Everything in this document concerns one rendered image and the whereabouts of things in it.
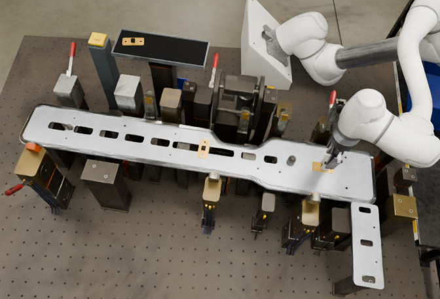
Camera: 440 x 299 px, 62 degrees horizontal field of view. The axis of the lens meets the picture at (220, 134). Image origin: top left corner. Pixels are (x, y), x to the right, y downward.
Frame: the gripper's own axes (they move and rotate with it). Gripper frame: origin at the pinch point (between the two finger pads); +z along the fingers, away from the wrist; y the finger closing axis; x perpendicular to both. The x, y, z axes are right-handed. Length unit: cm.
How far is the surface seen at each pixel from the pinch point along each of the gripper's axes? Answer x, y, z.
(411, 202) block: -29.7, -11.4, -1.3
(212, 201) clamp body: 39.8, -22.0, 0.0
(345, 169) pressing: -8.7, 0.6, 4.6
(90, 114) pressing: 94, 8, 4
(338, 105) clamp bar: 0.8, 15.1, -16.1
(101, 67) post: 96, 30, 2
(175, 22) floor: 98, 168, 105
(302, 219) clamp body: 8.4, -23.4, 0.1
